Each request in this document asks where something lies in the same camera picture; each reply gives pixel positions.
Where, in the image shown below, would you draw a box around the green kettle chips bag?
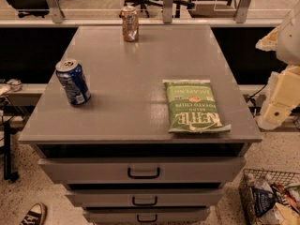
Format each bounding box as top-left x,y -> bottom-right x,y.
163,80 -> 231,133

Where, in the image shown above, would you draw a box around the drawer black handle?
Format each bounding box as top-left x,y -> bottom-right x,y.
127,168 -> 160,179
136,214 -> 158,223
131,196 -> 158,206

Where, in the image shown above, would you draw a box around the bottom drawer black handle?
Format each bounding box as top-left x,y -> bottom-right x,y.
136,214 -> 158,223

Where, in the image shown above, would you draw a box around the orange soda can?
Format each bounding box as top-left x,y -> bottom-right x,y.
119,6 -> 139,42

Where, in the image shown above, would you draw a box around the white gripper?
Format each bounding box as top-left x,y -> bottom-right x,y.
257,66 -> 300,130

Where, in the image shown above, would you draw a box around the black and white sneaker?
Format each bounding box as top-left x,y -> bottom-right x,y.
20,203 -> 47,225

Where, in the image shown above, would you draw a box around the black office chair centre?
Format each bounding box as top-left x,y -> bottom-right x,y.
124,0 -> 195,18

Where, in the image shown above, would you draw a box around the black office chair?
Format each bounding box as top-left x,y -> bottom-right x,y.
124,0 -> 195,18
0,0 -> 64,19

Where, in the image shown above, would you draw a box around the black office chair left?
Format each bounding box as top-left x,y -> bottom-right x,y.
0,0 -> 64,19

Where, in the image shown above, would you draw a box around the wire basket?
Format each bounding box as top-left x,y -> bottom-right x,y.
239,169 -> 300,225

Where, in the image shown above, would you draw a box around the top drawer black handle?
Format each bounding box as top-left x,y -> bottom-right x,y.
127,168 -> 160,179

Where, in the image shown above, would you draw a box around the blue pepsi can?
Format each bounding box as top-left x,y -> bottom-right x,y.
55,59 -> 91,105

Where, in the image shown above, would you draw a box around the snack bags in basket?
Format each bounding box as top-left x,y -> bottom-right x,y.
247,173 -> 300,225

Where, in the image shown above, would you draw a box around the small round object on ledge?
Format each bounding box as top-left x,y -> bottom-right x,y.
7,79 -> 23,92

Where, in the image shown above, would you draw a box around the middle drawer black handle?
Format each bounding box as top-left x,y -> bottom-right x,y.
131,196 -> 158,206

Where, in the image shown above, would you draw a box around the grey drawer cabinet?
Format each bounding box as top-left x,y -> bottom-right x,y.
20,25 -> 262,225

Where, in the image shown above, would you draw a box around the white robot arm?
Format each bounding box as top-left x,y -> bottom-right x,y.
256,2 -> 300,130

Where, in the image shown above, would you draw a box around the black stand left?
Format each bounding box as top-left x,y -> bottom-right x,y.
0,118 -> 19,182

